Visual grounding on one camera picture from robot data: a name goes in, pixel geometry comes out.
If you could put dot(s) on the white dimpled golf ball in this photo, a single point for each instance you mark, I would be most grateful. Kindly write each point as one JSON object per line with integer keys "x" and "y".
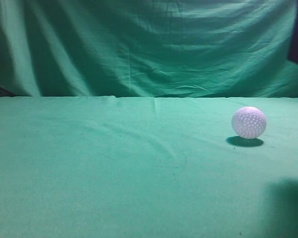
{"x": 249, "y": 122}

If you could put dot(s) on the green backdrop curtain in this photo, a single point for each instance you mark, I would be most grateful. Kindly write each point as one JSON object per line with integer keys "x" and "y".
{"x": 147, "y": 48}

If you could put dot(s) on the green table cloth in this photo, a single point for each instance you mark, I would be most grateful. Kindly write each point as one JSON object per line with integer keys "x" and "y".
{"x": 106, "y": 167}

